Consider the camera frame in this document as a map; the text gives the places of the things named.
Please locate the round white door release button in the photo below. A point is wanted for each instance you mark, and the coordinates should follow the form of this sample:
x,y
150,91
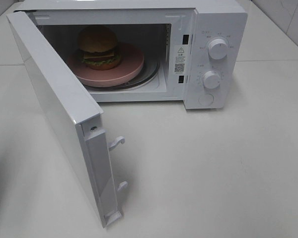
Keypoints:
x,y
206,100

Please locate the pink round plate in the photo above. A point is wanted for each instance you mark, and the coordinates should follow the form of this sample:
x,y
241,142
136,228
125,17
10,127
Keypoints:
x,y
129,67

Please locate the white microwave door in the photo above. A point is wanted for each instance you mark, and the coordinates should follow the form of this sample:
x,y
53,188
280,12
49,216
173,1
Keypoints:
x,y
74,116

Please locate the burger with lettuce and cheese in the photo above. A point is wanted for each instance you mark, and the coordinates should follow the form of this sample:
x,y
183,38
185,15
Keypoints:
x,y
98,47

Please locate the glass microwave turntable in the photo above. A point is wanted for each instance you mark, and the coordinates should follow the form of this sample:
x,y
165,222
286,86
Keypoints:
x,y
147,73

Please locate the lower white microwave knob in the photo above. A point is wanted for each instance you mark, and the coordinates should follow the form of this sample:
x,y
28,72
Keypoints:
x,y
211,79

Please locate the white microwave knob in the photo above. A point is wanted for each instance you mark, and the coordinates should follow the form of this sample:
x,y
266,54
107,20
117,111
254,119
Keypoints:
x,y
217,48
211,79

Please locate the white microwave oven body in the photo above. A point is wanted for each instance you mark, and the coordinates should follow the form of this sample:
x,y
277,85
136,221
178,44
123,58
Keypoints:
x,y
174,33

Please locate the upper white microwave knob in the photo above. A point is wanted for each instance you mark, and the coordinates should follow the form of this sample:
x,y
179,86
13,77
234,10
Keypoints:
x,y
217,48

